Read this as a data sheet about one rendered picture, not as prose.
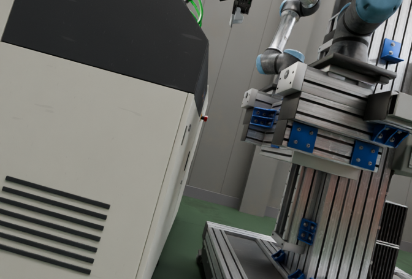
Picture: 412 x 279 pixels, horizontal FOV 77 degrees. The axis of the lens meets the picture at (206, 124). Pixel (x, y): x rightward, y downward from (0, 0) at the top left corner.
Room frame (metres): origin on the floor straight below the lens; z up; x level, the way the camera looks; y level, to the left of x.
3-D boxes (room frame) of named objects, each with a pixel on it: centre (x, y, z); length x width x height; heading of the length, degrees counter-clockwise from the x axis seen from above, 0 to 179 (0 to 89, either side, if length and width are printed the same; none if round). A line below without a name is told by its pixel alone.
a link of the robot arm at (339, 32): (0.88, -0.41, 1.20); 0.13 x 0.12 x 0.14; 170
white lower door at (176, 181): (1.08, 0.05, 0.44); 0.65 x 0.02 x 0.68; 179
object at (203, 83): (1.08, 0.07, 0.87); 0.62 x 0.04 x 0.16; 179
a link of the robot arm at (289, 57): (1.39, -0.36, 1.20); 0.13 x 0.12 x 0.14; 46
